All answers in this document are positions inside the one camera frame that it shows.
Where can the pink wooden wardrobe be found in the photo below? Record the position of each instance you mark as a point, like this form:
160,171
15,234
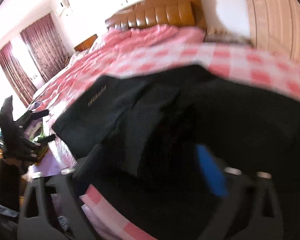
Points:
275,26

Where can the maroon curtain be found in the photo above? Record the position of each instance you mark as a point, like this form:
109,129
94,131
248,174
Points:
46,46

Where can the brown wooden nightstand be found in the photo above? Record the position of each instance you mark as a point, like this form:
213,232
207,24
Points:
86,44

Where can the bedside table with cloth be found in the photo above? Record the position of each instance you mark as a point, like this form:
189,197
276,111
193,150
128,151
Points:
217,35

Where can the white air conditioner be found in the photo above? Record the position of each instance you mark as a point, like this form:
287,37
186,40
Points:
62,8

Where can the pink checkered bed sheet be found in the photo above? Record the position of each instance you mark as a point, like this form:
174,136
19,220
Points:
237,64

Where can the brown leather headboard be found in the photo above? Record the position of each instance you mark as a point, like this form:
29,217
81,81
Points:
148,13

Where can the pink quilt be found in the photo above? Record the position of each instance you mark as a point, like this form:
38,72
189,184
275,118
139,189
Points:
124,41

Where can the black pants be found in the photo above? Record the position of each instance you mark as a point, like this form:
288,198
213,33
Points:
149,128

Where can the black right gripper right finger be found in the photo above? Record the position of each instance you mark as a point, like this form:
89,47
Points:
249,206

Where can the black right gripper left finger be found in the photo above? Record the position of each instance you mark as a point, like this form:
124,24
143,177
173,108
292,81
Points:
38,217

